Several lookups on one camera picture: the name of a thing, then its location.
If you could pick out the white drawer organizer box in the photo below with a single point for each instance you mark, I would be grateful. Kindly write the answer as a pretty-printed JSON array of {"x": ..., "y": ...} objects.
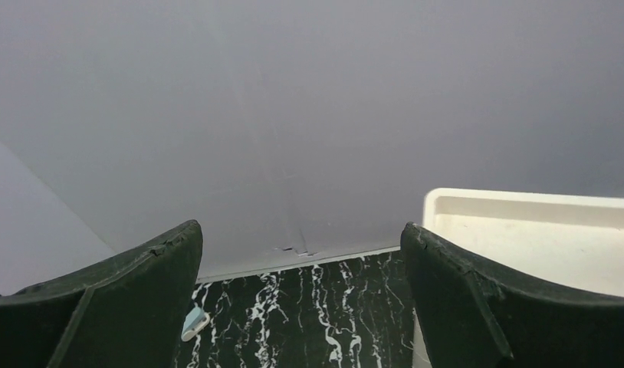
[{"x": 575, "y": 241}]

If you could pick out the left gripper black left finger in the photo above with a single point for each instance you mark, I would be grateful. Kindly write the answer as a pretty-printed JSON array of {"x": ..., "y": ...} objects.
[{"x": 125, "y": 311}]

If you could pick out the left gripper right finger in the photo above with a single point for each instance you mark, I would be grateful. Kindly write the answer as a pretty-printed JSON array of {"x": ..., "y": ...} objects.
[{"x": 475, "y": 312}]

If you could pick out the small white blue clip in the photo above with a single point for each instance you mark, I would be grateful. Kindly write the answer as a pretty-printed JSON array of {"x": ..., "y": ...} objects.
[{"x": 196, "y": 320}]

